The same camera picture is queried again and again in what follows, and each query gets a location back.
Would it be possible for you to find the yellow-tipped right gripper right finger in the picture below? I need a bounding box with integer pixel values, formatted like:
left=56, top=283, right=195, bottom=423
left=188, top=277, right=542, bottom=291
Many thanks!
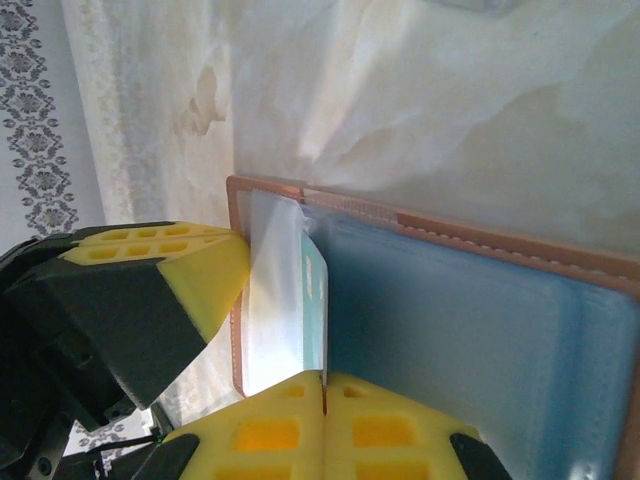
left=322, top=372, right=514, bottom=480

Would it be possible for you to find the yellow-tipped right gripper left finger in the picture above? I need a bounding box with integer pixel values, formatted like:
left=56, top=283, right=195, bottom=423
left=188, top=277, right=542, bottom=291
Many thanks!
left=130, top=372, right=327, bottom=480

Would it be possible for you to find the teal plastic card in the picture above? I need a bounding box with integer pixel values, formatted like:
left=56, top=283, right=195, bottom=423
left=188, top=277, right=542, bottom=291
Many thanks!
left=298, top=234, right=331, bottom=384

